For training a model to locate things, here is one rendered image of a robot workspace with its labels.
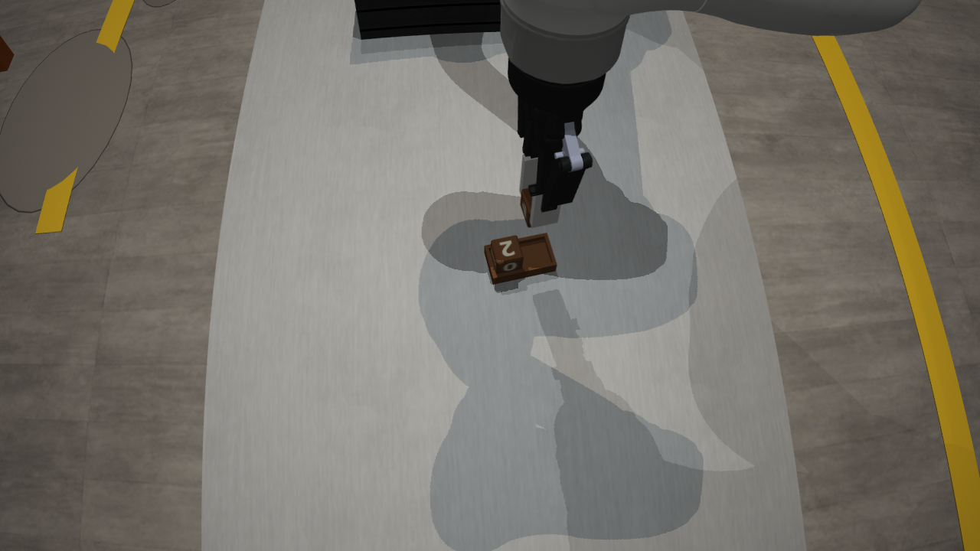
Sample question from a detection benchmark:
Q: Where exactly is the brown wooden tray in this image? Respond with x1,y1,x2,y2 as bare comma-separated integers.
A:
484,233,557,285

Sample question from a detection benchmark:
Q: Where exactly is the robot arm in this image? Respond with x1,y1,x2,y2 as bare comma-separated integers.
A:
500,0,922,84

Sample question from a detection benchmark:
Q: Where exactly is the brown calendar cube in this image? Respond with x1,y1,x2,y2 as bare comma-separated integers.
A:
520,188,532,227
491,235,524,274

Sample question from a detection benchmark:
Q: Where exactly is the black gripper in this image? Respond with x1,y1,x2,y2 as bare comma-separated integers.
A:
508,58,606,228

